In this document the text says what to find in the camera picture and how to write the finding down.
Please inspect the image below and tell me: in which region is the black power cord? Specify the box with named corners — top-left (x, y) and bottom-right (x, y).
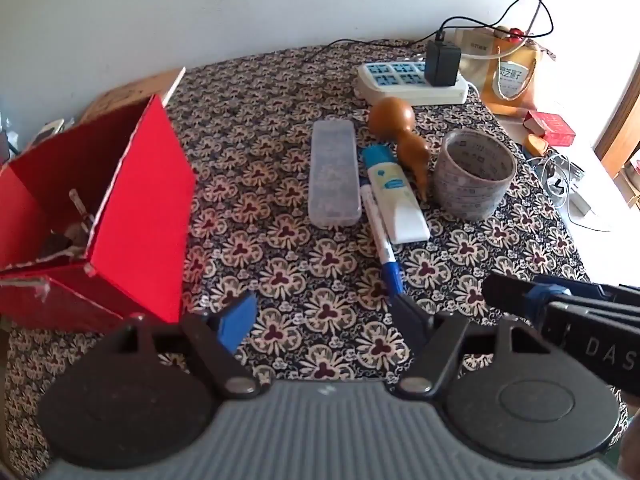
top-left (300, 35), bottom-right (437, 61)

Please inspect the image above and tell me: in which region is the white power strip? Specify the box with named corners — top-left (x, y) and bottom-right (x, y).
top-left (357, 60), bottom-right (469, 106)

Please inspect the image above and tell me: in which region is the beige paper bag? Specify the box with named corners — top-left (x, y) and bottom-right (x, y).
top-left (455, 27), bottom-right (501, 87)

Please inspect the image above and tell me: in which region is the white cable bundle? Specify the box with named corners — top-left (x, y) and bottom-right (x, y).
top-left (530, 152), bottom-right (616, 233)

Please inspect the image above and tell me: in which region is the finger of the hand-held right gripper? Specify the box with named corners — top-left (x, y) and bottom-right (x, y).
top-left (481, 270), bottom-right (640, 322)

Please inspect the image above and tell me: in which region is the white tube with blue cap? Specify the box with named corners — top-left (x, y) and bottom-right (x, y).
top-left (362, 146), bottom-right (431, 245)

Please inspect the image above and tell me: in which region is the grey tape roll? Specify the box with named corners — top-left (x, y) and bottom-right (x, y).
top-left (433, 129), bottom-right (517, 221)

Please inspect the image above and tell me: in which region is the clear plastic case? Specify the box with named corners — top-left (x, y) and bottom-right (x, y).
top-left (308, 119), bottom-right (363, 227)

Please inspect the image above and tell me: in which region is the white plastic object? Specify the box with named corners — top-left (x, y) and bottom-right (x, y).
top-left (30, 119), bottom-right (76, 147)

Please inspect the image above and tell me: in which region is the black power adapter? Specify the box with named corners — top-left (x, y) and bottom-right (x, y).
top-left (425, 30), bottom-right (462, 87)

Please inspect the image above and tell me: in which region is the brown wooden gourd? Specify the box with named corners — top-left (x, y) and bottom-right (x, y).
top-left (368, 97), bottom-right (432, 201)

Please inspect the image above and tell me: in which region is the brown cardboard box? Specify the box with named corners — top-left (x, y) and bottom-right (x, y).
top-left (80, 67), bottom-right (186, 123)

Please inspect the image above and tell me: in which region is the grey metal piece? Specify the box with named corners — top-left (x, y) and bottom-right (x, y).
top-left (67, 187), bottom-right (97, 232)

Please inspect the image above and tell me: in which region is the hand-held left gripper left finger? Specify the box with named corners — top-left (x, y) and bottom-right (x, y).
top-left (100, 291), bottom-right (262, 401)

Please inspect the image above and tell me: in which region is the white charger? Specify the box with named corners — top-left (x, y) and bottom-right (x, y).
top-left (569, 185), bottom-right (595, 217)

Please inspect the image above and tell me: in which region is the orange paper bag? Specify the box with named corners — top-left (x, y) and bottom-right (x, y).
top-left (480, 25), bottom-right (557, 117)

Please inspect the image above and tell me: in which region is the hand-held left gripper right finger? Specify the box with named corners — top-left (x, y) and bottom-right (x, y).
top-left (390, 294), bottom-right (541, 402)

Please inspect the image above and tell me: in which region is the wooden door frame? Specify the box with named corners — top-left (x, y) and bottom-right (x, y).
top-left (594, 55), bottom-right (640, 171)

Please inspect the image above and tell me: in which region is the blue and white marker pen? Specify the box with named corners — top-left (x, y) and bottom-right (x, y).
top-left (361, 185), bottom-right (405, 295)

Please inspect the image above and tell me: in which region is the floral patterned tablecloth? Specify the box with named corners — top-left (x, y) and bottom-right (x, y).
top-left (5, 39), bottom-right (628, 480)

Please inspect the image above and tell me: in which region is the red cardboard box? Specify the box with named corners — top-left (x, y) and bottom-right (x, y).
top-left (0, 94), bottom-right (197, 333)

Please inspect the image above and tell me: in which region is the small red box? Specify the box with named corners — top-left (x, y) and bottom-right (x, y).
top-left (522, 110), bottom-right (576, 147)

